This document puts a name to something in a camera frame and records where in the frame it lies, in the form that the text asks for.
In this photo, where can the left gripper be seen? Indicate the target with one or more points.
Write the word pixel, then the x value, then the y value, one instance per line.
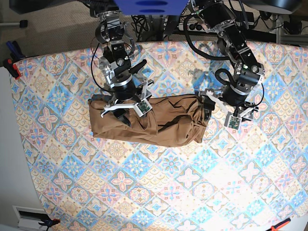
pixel 237 88

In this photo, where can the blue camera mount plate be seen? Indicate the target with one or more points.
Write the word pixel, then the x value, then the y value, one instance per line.
pixel 151 7

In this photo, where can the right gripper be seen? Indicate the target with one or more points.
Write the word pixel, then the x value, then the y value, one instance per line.
pixel 119 78

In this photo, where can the blue clamp upper left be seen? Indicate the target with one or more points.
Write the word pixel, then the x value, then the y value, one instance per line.
pixel 15 50

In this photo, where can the red black clamp left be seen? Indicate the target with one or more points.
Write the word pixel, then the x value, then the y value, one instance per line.
pixel 12 68

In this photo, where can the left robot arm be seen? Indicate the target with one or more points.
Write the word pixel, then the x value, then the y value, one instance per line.
pixel 216 17

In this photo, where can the white power strip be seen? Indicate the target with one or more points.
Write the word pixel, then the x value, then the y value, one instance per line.
pixel 196 27

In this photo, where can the white floor vent box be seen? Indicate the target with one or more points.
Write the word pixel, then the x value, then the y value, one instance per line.
pixel 29 218

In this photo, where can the brown t-shirt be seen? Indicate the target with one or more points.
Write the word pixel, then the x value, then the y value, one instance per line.
pixel 174 121

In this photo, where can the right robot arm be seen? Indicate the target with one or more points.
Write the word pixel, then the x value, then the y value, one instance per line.
pixel 112 33

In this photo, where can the orange clamp bottom right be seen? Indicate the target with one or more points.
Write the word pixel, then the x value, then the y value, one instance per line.
pixel 280 225

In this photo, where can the blue black clamp bottom left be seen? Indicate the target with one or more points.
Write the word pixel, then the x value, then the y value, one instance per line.
pixel 48 222

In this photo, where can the patterned tablecloth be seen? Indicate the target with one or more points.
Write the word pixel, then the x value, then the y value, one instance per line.
pixel 228 181

